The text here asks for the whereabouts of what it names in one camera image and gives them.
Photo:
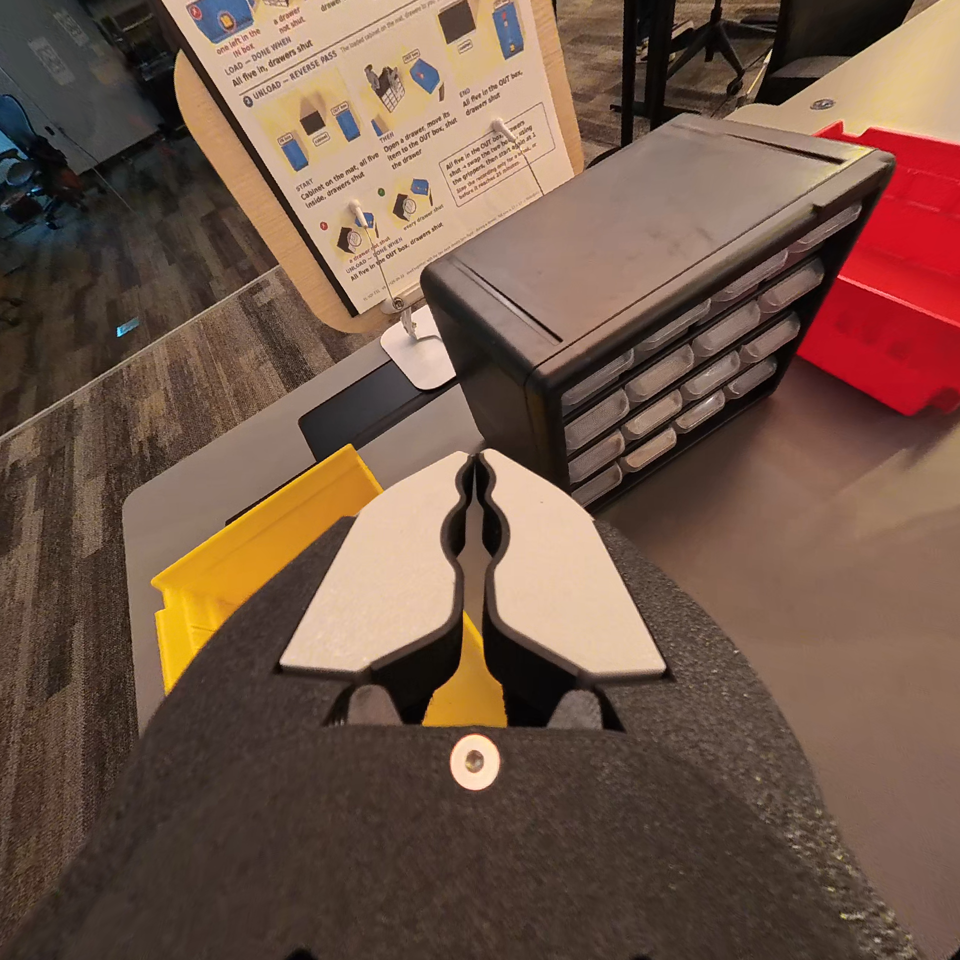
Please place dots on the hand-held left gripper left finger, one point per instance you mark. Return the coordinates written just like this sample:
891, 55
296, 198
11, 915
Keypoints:
375, 585

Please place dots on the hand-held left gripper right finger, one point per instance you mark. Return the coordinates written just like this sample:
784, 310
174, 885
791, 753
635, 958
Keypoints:
562, 592

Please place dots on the yellow plastic bin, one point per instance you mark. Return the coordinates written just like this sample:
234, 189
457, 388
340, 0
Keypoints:
247, 547

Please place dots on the set of clear drawers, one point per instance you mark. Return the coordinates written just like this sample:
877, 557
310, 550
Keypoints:
660, 375

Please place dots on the black drawer cabinet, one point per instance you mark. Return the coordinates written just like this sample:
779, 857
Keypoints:
637, 217

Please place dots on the red plastic bin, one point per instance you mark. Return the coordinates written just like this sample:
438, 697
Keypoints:
900, 300

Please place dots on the black mat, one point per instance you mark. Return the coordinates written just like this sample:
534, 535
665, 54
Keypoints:
352, 420

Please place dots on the metal stand base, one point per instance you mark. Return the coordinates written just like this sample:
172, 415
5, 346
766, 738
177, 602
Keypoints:
424, 360

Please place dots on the white poster clip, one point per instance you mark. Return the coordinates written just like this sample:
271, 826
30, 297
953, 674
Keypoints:
504, 131
360, 214

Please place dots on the printed instruction poster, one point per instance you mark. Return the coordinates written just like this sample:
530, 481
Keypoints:
390, 150

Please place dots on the wooden poster board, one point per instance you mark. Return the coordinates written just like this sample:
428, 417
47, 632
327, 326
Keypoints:
214, 135

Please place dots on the blue office chair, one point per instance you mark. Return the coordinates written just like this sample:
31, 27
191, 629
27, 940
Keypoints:
30, 150

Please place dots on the black office chair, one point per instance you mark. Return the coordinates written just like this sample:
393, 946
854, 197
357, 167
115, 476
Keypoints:
825, 37

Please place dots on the black table leg frame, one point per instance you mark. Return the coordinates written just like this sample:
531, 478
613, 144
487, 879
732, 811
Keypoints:
649, 60

